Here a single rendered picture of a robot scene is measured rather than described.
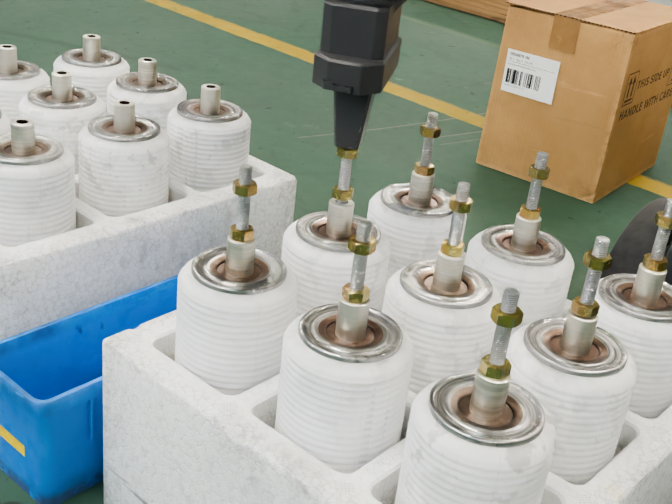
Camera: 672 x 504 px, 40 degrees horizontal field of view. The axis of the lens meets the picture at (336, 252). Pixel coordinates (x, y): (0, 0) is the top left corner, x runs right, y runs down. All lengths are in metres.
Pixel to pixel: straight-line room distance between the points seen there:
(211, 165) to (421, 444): 0.55
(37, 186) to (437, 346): 0.42
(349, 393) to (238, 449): 0.10
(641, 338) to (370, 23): 0.32
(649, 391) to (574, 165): 0.91
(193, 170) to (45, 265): 0.23
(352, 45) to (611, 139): 0.98
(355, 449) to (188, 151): 0.50
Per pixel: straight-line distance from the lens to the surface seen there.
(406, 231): 0.87
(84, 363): 0.97
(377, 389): 0.65
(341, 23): 0.72
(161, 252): 1.01
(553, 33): 1.65
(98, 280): 0.97
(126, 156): 0.98
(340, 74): 0.71
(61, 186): 0.94
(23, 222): 0.94
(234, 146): 1.07
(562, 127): 1.67
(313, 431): 0.67
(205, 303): 0.71
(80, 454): 0.88
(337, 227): 0.81
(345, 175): 0.79
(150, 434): 0.78
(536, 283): 0.82
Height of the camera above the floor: 0.60
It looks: 27 degrees down
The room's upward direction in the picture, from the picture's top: 7 degrees clockwise
